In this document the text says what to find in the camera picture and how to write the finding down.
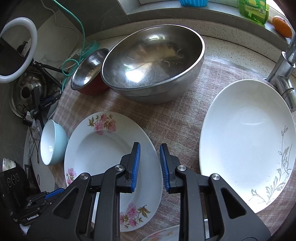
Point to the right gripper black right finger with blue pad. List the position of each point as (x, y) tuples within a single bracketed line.
[(209, 202)]

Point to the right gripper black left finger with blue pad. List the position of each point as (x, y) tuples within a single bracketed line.
[(88, 209)]

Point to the floral white deep plate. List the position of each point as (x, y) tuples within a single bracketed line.
[(98, 143)]

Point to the light blue ceramic bowl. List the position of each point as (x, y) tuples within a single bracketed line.
[(53, 143)]

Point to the large white oval plate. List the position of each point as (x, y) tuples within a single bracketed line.
[(248, 138)]

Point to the small red steel bowl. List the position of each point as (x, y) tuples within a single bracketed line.
[(87, 77)]

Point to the large stainless steel bowl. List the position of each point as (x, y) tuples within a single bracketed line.
[(156, 64)]

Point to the chrome kitchen faucet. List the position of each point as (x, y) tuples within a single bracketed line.
[(280, 75)]

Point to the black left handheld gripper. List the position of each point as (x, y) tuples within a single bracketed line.
[(35, 205)]

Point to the pink plaid cloth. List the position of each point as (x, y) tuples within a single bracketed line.
[(177, 123)]

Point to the black tripod stand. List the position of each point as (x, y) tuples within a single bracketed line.
[(53, 87)]

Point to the steel pot lid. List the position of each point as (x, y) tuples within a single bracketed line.
[(20, 98)]

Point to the orange tangerine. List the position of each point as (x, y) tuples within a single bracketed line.
[(282, 27)]

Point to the green dish soap bottle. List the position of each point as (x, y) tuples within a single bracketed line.
[(255, 10)]

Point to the blue silicone cup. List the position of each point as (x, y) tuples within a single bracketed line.
[(194, 3)]

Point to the white ring light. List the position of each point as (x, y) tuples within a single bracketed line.
[(26, 22)]

